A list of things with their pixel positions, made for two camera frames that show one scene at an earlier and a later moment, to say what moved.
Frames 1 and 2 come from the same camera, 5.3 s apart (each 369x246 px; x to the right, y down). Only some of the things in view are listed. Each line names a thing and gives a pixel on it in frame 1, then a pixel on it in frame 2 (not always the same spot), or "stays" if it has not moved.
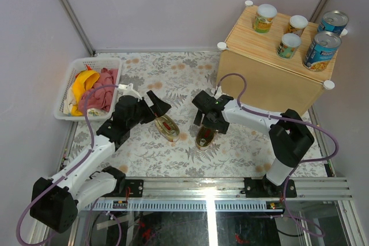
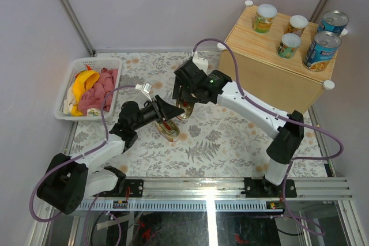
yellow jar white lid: (297, 24) stays
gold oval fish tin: (204, 136) → (187, 106)
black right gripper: (220, 127) → (177, 87)
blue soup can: (322, 51) stays
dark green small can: (288, 45) stays
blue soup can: (333, 21) stays
